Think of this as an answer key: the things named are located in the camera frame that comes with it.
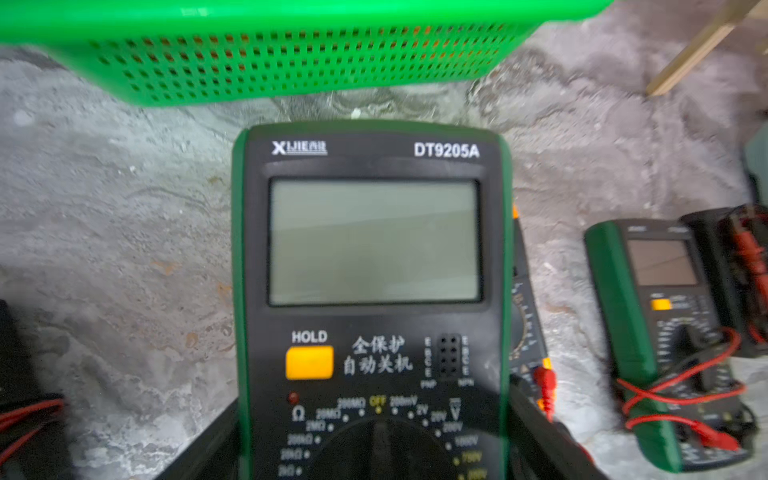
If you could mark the small black multimeter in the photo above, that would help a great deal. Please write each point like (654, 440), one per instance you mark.
(33, 437)

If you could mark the green plastic basket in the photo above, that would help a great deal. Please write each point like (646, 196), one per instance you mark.
(174, 53)

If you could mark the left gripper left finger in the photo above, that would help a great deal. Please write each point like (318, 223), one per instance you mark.
(213, 455)

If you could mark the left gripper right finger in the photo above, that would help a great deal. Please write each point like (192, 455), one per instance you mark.
(540, 449)

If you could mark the yellow multimeter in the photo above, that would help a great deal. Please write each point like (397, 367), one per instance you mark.
(530, 366)

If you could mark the black multimeter with red leads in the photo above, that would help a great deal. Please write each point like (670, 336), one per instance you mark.
(732, 243)

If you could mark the green DT9205A multimeter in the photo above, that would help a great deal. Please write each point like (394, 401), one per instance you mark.
(372, 266)

